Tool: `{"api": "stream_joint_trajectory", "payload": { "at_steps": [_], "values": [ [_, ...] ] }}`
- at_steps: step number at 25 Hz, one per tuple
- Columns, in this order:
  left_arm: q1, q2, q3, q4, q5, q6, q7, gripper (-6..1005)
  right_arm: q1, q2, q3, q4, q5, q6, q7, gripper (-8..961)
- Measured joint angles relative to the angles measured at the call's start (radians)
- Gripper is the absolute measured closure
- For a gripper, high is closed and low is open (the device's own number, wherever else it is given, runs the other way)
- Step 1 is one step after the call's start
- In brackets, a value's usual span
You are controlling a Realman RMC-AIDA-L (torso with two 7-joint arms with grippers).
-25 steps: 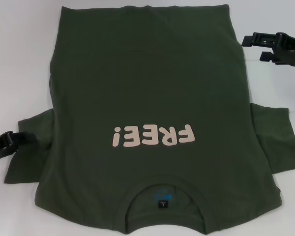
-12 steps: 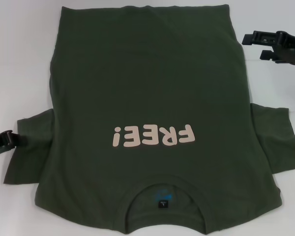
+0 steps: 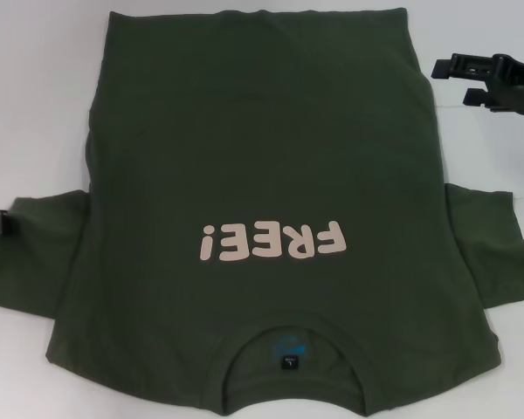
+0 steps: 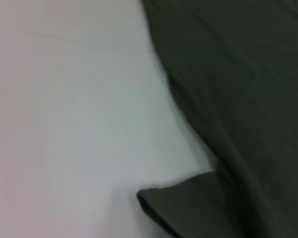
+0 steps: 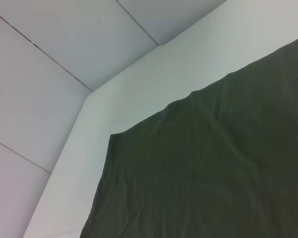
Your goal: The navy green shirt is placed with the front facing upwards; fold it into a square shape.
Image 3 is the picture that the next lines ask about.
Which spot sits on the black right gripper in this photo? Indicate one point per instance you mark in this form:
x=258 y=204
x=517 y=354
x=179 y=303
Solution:
x=519 y=87

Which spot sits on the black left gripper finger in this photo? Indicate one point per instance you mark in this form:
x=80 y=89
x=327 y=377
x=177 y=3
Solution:
x=0 y=222

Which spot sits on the dark green FREE T-shirt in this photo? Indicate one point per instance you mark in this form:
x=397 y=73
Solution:
x=262 y=174

